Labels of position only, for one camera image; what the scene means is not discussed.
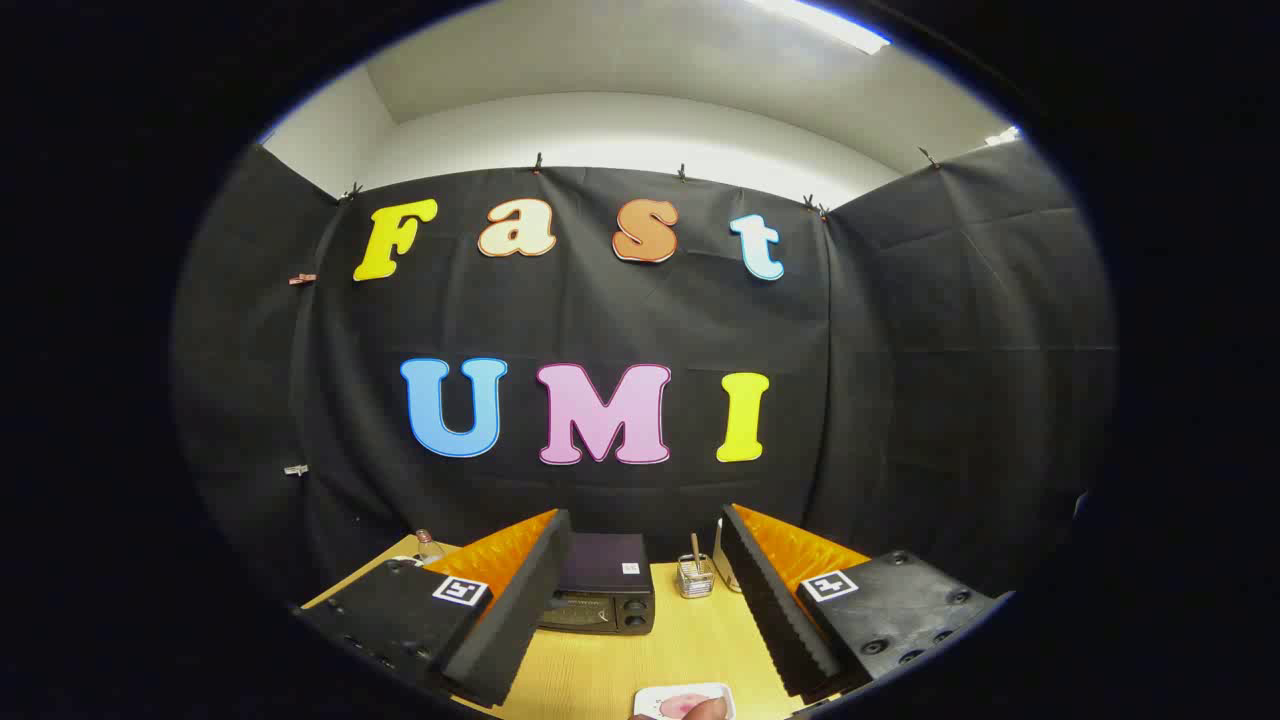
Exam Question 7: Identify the row of black cloth clips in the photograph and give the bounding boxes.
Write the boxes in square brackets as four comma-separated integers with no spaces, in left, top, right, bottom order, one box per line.
[340,148,943,217]

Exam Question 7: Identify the wire utensil basket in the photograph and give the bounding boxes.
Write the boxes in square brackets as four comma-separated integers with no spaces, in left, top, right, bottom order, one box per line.
[677,553,717,600]

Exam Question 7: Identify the white rectangular food tray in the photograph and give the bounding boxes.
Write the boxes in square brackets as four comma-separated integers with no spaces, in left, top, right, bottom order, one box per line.
[633,683,738,720]

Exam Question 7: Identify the ceiling light strip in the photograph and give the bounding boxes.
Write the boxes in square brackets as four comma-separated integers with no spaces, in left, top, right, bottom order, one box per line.
[745,0,893,55]

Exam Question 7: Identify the white bread toaster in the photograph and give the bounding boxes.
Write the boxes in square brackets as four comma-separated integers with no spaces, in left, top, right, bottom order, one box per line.
[714,518,742,593]

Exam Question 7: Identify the black toaster oven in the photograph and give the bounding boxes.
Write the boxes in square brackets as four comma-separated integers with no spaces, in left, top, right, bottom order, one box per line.
[540,533,657,637]

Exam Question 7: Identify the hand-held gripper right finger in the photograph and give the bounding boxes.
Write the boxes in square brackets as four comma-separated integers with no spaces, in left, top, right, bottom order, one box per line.
[718,503,1006,701]

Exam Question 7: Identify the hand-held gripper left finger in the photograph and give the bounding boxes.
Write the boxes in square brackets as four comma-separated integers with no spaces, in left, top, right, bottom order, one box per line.
[295,508,576,709]

